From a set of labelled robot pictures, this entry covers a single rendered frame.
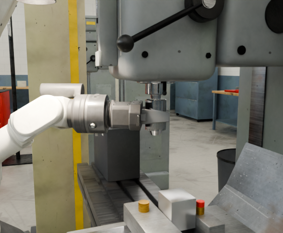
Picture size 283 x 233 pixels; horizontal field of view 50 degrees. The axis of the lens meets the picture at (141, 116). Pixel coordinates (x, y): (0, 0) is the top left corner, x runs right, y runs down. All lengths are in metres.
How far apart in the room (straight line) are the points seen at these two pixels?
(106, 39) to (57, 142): 1.84
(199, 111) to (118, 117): 7.37
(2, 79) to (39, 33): 7.36
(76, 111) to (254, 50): 0.38
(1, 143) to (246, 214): 0.64
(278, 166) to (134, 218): 0.45
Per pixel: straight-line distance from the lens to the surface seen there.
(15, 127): 0.69
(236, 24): 0.63
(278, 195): 0.88
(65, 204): 2.58
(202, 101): 7.99
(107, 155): 1.06
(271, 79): 0.93
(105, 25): 0.64
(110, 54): 0.63
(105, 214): 0.87
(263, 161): 0.95
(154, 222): 0.59
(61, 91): 0.71
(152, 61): 0.57
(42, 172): 2.48
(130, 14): 0.58
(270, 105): 0.94
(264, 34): 0.67
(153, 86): 0.66
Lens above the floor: 1.33
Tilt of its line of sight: 9 degrees down
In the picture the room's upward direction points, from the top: straight up
